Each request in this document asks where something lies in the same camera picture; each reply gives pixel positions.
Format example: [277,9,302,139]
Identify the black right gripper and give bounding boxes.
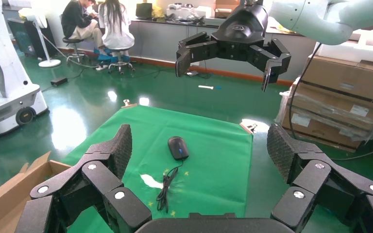
[175,2,292,93]

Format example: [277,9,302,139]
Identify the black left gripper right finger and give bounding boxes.
[266,123,373,233]

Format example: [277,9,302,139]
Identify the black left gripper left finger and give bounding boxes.
[14,123,153,233]

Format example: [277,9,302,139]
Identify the black power cable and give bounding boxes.
[155,160,185,214]

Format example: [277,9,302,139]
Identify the black computer mouse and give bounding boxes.
[167,136,190,161]

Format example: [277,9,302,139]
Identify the open brown cardboard box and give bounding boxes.
[0,151,73,233]

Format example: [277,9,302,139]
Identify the flat brown cardboard carton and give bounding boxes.
[280,111,373,153]

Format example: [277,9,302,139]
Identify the small brown cardboard carton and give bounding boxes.
[214,0,240,18]

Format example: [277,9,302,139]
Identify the plastic wrapped cardboard carton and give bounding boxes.
[275,82,373,131]

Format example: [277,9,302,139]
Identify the white devices on counter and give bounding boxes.
[166,2,207,20]

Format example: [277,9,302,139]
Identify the grey long counter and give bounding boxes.
[128,16,316,86]

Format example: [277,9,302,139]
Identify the black power adapter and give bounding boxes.
[50,77,68,87]

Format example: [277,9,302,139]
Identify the green torn table cloth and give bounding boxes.
[61,105,254,233]

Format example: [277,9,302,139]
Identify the large brown cardboard carton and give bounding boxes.
[302,54,373,112]

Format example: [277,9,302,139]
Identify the black round stool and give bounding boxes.
[62,37,88,66]
[107,46,136,76]

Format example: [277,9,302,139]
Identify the black monitor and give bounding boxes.
[136,2,153,20]

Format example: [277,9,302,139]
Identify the white standing floor fan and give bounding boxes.
[18,8,62,68]

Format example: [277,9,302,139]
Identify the seated person white coat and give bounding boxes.
[98,0,136,64]

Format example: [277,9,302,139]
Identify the white foam packing block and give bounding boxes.
[314,29,373,69]

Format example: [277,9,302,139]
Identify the white wheeled robot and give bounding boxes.
[0,0,50,137]

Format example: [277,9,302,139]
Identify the seated person black jacket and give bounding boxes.
[61,0,112,63]

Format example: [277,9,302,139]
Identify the black cabinet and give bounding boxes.
[7,17,58,59]

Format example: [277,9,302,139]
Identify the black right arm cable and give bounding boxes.
[288,42,373,162]

